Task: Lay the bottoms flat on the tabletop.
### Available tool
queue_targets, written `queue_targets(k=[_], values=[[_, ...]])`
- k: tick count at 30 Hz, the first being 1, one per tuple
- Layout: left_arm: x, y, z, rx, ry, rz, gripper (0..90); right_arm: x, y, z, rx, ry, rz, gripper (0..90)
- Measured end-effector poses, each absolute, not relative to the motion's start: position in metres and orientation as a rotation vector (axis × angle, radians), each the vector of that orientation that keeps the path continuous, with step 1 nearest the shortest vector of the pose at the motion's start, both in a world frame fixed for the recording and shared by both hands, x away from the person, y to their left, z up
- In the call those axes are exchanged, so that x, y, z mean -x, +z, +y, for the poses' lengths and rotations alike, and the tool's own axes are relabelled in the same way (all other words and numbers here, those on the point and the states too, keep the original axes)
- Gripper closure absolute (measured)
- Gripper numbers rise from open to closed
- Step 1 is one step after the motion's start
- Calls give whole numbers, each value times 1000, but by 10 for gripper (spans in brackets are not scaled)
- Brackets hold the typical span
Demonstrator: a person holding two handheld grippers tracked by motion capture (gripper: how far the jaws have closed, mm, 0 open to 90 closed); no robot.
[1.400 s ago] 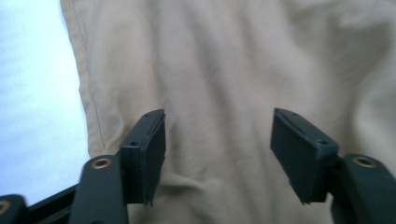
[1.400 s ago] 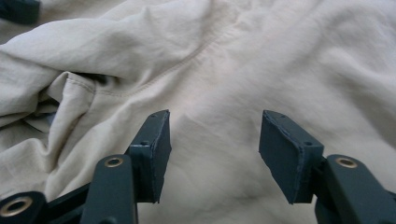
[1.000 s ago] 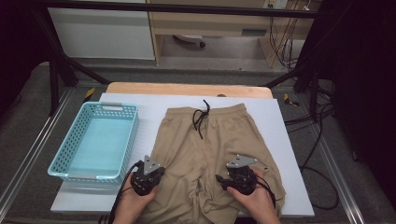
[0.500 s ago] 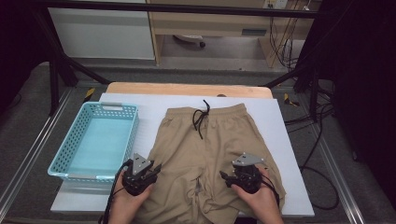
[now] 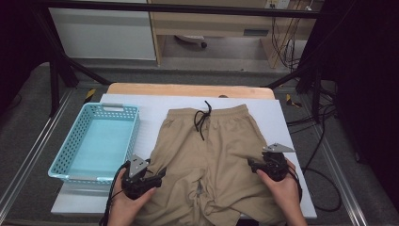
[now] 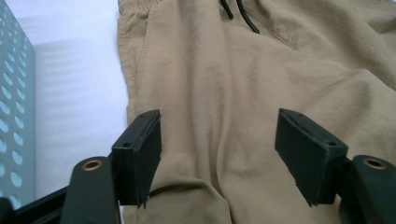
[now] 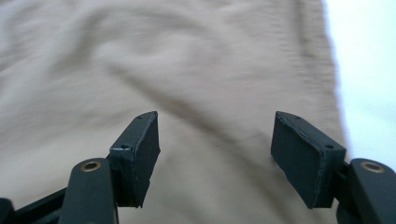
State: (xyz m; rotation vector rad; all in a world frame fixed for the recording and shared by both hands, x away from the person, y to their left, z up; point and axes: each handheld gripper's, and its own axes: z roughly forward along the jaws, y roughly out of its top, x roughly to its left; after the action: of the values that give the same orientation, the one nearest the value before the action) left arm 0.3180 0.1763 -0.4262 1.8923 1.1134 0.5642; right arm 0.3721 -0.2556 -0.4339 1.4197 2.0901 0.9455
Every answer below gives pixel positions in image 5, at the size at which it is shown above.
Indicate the black metal crossbar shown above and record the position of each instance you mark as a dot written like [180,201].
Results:
[188,8]

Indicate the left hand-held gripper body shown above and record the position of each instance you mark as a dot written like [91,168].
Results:
[136,185]

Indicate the light blue perforated basket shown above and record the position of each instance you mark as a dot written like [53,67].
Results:
[100,141]

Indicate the person's left hand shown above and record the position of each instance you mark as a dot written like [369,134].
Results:
[128,207]

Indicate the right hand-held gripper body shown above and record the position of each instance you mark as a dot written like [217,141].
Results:
[274,166]

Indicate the yellow tape piece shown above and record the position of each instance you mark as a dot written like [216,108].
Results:
[291,101]
[90,94]

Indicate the white power strip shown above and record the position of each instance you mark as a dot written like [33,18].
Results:
[277,3]

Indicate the wooden desk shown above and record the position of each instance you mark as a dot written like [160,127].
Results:
[213,26]

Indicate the aluminium floor rail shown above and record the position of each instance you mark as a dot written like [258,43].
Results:
[342,185]
[37,147]

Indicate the white table board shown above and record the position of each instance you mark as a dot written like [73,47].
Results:
[150,109]

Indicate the black curtain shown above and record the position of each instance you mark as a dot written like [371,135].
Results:
[370,78]
[19,37]

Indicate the wooden table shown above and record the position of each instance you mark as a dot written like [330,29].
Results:
[188,89]

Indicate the office chair base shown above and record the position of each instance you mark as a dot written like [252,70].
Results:
[191,38]

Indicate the white cabinet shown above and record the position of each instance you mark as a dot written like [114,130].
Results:
[103,34]

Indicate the person's right hand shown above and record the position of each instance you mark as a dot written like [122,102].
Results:
[287,197]

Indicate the black metal stand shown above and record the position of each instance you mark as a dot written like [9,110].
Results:
[54,88]
[316,94]

